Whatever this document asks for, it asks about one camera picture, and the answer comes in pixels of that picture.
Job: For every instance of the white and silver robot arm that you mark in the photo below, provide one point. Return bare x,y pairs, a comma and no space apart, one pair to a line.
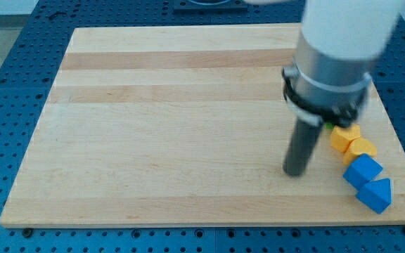
339,44

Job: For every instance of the yellow hexagon block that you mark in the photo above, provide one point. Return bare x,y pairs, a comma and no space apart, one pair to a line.
341,138

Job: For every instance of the blue triangle block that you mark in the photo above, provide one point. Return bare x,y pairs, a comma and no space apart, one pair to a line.
376,195

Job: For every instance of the wooden board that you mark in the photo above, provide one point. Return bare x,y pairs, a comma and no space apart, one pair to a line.
186,126

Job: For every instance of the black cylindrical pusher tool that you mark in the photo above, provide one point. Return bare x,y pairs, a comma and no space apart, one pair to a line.
302,143

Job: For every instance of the yellow heart block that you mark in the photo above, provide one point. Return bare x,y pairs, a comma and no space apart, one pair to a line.
358,147

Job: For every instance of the blue cube block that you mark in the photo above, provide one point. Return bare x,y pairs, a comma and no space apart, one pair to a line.
362,170

